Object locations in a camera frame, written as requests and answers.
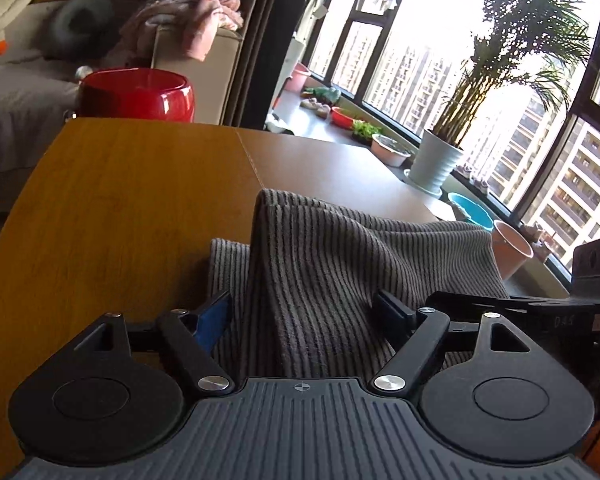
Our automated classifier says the grey striped knit garment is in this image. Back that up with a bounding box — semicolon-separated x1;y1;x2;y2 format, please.
208;188;507;382

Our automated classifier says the pink tilted bucket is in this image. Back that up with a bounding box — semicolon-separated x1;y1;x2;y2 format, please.
492;220;534;281

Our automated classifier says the blue plastic basin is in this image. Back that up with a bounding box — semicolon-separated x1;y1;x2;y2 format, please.
448;193;494;232

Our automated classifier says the white ribbed plant pot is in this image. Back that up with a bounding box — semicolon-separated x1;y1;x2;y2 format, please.
405;130;463;198

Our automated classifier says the pink basin with soil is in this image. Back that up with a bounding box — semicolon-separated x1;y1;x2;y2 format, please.
370;133;411;167

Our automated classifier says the small green leafy plant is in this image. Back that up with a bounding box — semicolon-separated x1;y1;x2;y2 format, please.
351;119;382;146

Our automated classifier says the red plastic basin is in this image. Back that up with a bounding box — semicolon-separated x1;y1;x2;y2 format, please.
330;106;354;130

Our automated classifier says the red round stool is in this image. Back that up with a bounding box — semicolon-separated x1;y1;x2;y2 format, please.
74;67;195;122

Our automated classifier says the tall palm plant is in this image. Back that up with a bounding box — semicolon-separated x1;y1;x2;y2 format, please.
430;0;591;148

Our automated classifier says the green toy by window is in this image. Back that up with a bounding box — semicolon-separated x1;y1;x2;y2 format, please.
301;87;341;106

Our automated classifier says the pink plastic bucket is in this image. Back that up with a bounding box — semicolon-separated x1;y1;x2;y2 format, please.
285;63;311;94

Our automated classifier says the grey sofa blanket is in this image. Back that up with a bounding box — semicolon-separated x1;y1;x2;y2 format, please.
0;0;131;181

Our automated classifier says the pink crumpled cloth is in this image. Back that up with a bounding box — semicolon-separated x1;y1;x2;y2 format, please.
118;0;244;62

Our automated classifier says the grey neck pillow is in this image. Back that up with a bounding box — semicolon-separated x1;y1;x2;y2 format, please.
43;0;116;61

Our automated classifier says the dark brown curtain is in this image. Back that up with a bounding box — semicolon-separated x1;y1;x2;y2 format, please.
223;0;306;129

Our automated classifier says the white floor cleaner machine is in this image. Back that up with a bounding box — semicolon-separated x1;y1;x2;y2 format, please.
270;0;329;110

